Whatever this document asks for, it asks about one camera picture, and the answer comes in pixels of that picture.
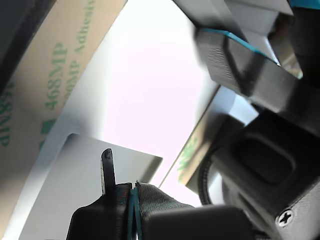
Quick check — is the gray gripper finger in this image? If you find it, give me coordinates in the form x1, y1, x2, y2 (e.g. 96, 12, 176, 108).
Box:
133, 181, 196, 240
174, 0, 295, 65

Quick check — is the green-printed adhesive tape strip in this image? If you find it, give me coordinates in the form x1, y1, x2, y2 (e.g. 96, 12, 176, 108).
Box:
0, 0, 129, 240
159, 86, 222, 191

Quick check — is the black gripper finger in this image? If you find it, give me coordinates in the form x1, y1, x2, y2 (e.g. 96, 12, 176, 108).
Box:
66, 148, 134, 240
194, 27, 304, 114

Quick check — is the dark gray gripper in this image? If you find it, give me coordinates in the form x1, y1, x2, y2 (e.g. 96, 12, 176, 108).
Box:
211, 4, 320, 240

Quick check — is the light gray fixture tray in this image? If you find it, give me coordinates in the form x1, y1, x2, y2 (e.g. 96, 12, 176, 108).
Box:
0, 0, 164, 240

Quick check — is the white panel with cutout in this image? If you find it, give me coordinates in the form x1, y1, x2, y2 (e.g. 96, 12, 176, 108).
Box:
9, 0, 226, 240

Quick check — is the short black cable loop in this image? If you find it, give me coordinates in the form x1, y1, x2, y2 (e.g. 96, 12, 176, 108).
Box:
198, 159, 215, 207

